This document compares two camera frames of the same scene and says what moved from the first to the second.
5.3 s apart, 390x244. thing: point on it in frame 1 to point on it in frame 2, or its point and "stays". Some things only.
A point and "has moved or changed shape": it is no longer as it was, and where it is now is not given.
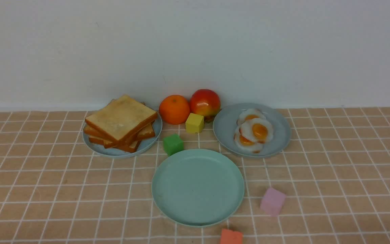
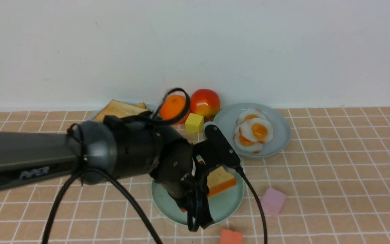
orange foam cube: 229,237 stays
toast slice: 148,130 has moved or changed shape
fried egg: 249,113 stays
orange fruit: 174,109 stays
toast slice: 123,118 to 221,179
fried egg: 257,129 stays
